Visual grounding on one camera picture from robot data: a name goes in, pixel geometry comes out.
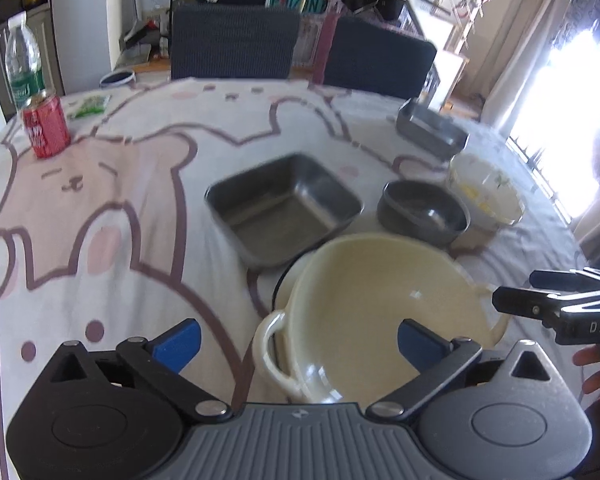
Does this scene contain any teal sign plate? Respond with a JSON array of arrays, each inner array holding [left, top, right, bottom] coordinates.
[[265, 0, 328, 15]]

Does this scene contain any red drink can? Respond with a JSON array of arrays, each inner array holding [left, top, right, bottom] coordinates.
[[21, 90, 72, 160]]

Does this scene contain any dark lidded round container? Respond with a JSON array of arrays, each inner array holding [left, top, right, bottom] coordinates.
[[100, 71, 136, 88]]

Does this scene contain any large square steel tray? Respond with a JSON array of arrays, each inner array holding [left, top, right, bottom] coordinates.
[[205, 154, 365, 270]]

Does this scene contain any person's right hand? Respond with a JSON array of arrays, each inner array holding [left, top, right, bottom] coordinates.
[[572, 347, 600, 395]]

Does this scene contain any white perforated cart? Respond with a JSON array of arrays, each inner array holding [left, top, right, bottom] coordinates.
[[292, 10, 326, 68]]

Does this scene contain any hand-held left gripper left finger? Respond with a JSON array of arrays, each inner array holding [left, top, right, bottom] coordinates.
[[32, 318, 233, 423]]

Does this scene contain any small rectangular steel tray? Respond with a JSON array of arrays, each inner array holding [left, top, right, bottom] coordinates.
[[396, 99, 470, 161]]

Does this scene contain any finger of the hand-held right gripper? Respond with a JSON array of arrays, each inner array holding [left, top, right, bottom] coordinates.
[[492, 286, 600, 326], [530, 270, 600, 292]]

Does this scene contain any beige curtain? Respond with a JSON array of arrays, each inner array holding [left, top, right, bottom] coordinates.
[[480, 0, 581, 136]]

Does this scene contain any bear print tablecloth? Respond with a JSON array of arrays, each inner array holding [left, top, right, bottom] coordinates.
[[0, 77, 593, 480]]

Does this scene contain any green packet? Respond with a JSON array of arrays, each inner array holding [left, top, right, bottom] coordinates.
[[67, 94, 111, 120]]

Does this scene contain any floral yellow-rimmed bowl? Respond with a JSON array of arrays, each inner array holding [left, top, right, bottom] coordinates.
[[447, 154, 527, 231]]

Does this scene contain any clear green-label water bottle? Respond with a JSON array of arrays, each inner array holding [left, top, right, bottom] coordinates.
[[5, 24, 46, 111]]

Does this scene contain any white dark-rimmed plate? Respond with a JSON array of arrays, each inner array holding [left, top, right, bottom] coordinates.
[[271, 255, 311, 311]]

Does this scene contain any oval steel bowl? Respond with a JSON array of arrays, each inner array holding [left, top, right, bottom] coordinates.
[[377, 180, 471, 248]]

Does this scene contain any maroon strap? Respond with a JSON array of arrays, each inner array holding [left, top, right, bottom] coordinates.
[[314, 0, 332, 85]]

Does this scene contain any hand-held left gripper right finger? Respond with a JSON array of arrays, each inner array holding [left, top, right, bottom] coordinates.
[[367, 319, 570, 422]]

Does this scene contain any dark grey chair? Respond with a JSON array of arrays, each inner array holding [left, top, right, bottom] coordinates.
[[322, 16, 438, 106], [170, 2, 301, 81]]

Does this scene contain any cream two-handled bowl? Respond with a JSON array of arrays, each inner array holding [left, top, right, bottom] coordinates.
[[252, 234, 511, 406]]

